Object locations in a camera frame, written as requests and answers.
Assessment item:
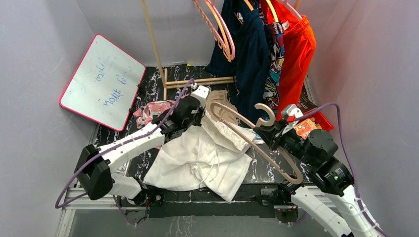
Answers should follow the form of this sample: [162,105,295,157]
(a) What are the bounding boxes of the wooden clothes rack frame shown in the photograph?
[140,0,233,99]

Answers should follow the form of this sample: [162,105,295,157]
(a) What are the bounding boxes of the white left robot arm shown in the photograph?
[75,95,206,205]

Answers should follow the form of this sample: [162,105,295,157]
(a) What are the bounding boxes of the beige shorts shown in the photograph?
[205,90,240,125]

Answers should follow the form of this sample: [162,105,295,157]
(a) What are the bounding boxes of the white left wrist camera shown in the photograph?
[190,84,210,108]

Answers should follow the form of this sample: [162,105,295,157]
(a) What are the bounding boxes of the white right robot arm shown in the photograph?
[254,124,385,237]

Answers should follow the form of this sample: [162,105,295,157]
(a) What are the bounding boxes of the dark book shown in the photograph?
[297,86,317,113]

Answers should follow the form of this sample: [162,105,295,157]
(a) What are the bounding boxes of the pink shark print shorts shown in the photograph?
[133,100,175,129]

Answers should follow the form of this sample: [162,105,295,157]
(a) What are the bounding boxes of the colourful print hanging shorts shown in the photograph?
[259,13,285,113]

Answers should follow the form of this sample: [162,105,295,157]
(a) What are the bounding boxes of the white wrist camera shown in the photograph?
[281,104,303,134]
[190,84,210,108]

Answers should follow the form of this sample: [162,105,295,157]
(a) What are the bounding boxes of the pink framed whiteboard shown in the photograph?
[59,34,146,131]

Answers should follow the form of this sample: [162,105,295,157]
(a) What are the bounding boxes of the orange hanging shorts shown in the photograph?
[260,0,316,119]

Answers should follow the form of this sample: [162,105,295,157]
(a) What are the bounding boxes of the white shorts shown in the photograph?
[143,115,255,202]

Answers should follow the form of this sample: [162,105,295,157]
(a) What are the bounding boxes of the red plastic bin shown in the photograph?
[294,111,334,139]

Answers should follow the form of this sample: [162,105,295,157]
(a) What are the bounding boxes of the navy blue hanging shorts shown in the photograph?
[206,0,270,122]

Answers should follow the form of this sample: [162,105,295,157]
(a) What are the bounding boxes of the pink and orange hanger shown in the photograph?
[192,0,236,62]

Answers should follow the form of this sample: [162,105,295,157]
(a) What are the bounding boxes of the coloured marker pack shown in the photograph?
[115,162,129,176]

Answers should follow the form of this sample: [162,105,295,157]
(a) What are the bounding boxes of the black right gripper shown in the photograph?
[253,117,315,166]

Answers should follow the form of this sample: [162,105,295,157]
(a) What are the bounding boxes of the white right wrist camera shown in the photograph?
[281,104,303,134]

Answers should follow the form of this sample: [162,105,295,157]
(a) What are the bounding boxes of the light wooden hanger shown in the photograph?
[209,101,304,186]

